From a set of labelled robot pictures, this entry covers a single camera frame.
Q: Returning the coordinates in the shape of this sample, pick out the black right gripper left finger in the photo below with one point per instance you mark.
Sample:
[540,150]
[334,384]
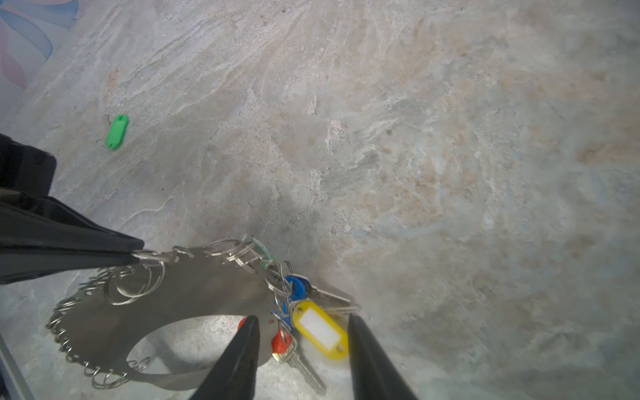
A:
[234,375]

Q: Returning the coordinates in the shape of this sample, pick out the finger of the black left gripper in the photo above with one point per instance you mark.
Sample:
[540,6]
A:
[44,229]
[18,267]

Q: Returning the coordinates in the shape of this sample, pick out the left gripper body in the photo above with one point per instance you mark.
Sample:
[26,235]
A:
[25,168]

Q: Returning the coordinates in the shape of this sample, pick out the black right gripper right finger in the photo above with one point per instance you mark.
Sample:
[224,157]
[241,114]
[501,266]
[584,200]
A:
[373,373]

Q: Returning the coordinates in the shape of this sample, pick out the green key tag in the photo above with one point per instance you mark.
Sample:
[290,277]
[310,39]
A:
[117,132]

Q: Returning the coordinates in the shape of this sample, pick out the red key tag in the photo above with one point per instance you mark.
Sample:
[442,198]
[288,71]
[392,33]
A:
[268,338]

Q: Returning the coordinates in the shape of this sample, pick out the silver key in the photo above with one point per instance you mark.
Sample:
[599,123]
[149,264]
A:
[291,357]

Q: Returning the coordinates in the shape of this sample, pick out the yellow key tag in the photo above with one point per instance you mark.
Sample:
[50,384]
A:
[318,328]

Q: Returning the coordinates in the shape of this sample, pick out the blue key tag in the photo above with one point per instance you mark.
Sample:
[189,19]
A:
[287,291]

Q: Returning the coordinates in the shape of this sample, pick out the pale mint key tag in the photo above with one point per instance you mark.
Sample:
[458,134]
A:
[266,259]

